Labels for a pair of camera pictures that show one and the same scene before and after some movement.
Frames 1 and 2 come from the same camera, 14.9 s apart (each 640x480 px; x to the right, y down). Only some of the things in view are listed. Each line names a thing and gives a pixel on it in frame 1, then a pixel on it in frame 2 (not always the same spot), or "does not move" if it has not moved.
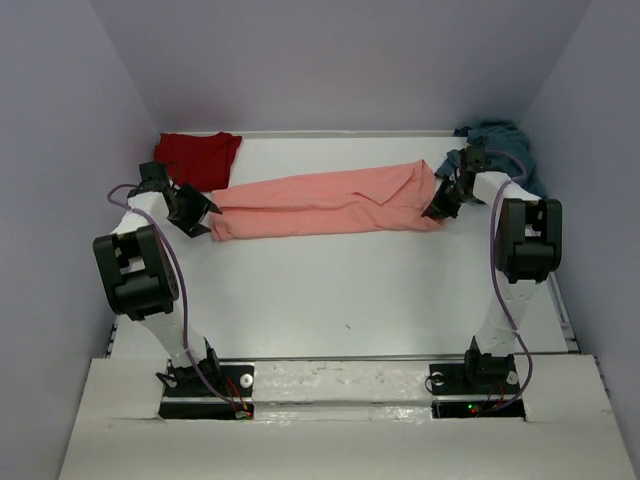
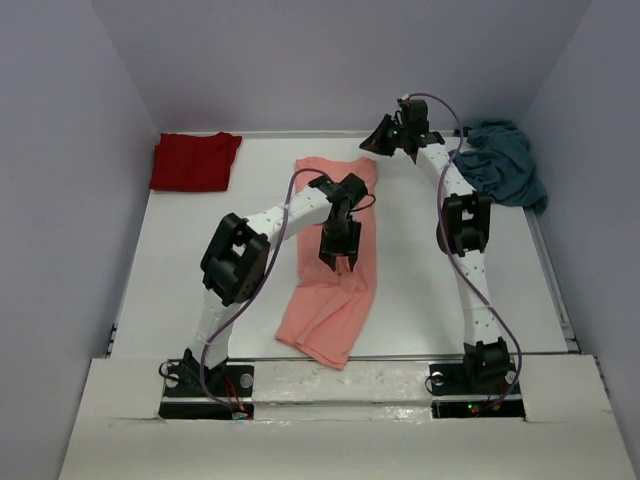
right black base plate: (478, 375) does not move
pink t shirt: (397, 196) to (324, 316)
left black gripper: (199, 205) to (346, 248)
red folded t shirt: (200, 161) does not move
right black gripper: (439, 205) to (374, 142)
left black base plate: (231, 399) does not move
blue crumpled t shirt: (500, 135) does not move
